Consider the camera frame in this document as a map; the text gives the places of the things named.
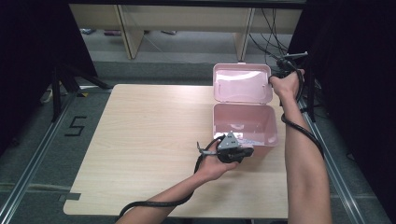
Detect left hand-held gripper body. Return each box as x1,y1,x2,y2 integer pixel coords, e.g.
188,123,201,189
216,131,248,164

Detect aluminium floor rail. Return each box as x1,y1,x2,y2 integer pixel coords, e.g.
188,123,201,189
0,89,79,224
297,93,368,224

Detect person's left hand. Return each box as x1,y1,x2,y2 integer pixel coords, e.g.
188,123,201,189
195,143,241,183

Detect person's right hand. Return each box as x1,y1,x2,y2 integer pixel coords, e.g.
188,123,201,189
268,68,306,101

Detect pink storage box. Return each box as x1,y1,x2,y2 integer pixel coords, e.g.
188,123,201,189
212,62,280,157

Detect black floor cables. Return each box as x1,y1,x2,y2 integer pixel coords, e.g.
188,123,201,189
247,7,290,67

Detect dark curtain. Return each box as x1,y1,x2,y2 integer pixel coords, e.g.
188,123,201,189
0,0,98,157
281,0,396,223

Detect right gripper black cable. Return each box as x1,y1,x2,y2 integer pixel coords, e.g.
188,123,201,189
280,68,326,161

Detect light wooden desk frame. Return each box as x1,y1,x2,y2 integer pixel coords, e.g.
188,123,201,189
68,3,304,62

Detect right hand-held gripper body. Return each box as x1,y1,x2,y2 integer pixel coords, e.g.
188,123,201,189
275,51,309,78

